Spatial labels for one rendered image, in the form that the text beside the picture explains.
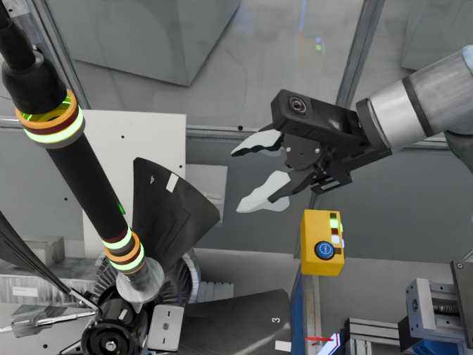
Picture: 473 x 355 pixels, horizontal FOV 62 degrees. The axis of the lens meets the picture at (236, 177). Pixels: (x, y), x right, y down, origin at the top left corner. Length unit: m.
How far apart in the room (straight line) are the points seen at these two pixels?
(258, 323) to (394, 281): 1.52
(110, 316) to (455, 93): 0.68
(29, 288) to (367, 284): 1.68
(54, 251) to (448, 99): 0.92
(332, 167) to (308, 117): 0.08
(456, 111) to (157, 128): 0.66
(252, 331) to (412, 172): 0.97
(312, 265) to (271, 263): 1.15
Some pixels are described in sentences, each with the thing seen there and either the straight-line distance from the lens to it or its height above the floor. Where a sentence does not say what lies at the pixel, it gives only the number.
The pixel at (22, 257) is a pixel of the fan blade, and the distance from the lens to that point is 0.87.
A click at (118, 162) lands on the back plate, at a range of 1.00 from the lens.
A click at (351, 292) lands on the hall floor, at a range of 2.22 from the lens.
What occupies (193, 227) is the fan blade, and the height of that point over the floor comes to 1.41.
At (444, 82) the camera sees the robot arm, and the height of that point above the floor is 1.75.
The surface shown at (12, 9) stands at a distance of 0.97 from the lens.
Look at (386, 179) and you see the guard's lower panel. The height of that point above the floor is 0.78.
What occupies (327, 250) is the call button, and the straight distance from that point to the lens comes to 1.07.
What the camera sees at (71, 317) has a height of 1.11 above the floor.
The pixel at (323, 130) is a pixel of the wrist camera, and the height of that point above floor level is 1.69.
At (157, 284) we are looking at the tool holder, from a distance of 0.61.
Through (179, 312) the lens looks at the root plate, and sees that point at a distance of 0.88.
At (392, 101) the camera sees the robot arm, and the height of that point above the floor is 1.72.
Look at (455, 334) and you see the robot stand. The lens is 1.22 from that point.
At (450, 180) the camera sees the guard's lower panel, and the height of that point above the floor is 0.80.
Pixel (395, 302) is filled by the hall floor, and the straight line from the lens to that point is 2.28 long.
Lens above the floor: 2.02
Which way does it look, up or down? 55 degrees down
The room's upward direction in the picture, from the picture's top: straight up
